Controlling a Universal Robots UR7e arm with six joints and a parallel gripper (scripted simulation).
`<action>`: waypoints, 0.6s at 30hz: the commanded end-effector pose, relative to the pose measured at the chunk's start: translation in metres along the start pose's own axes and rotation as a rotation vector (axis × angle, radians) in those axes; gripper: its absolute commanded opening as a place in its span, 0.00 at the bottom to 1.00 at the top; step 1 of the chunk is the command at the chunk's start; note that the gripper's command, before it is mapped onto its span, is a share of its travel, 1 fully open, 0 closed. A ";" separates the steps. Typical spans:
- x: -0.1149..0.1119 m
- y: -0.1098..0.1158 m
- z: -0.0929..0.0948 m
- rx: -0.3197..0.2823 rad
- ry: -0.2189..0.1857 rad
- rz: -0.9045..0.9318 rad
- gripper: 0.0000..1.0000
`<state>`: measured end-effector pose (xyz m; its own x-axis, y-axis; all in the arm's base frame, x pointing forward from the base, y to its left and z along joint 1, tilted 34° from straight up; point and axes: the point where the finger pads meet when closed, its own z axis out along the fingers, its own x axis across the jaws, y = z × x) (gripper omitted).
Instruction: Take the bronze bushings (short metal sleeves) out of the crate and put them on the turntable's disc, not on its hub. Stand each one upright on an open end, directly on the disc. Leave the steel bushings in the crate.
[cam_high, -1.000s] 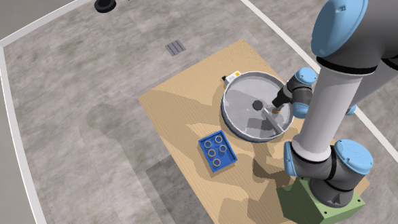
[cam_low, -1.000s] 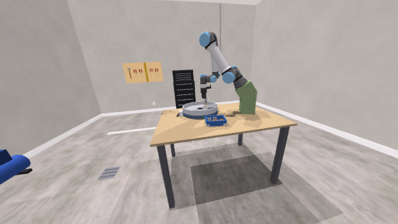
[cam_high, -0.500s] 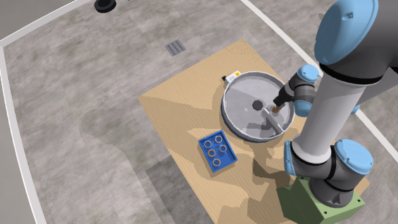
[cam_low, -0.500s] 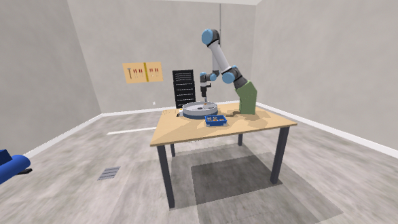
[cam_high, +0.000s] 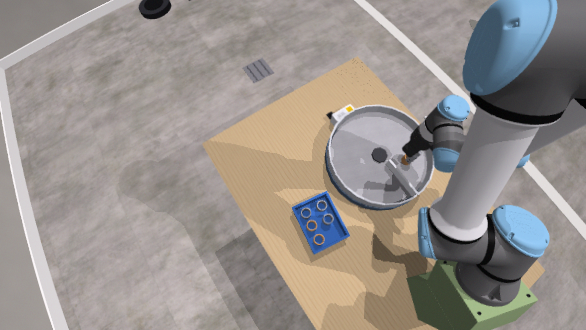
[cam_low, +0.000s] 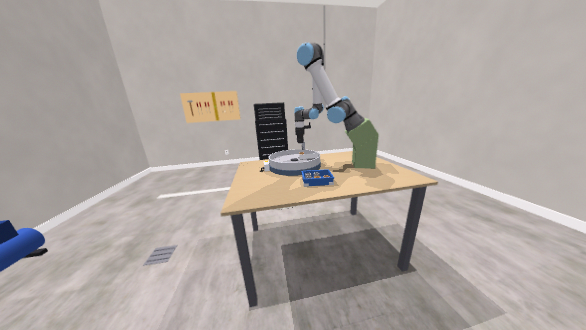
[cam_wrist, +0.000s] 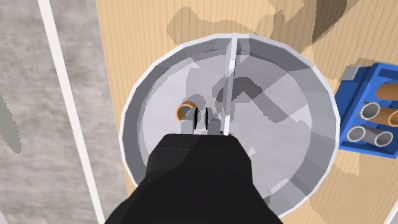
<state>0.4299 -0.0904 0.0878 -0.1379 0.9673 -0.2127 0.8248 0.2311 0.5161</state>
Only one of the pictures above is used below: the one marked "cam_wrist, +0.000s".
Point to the blue crate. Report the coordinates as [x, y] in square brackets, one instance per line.
[359, 84]

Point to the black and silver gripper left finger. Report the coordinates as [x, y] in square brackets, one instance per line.
[189, 124]

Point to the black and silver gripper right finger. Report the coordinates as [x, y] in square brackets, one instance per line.
[212, 125]

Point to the grey metal sleeve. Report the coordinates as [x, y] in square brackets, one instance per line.
[368, 110]
[371, 134]
[356, 134]

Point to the bronze bushing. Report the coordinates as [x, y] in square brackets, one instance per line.
[386, 116]
[388, 91]
[179, 114]

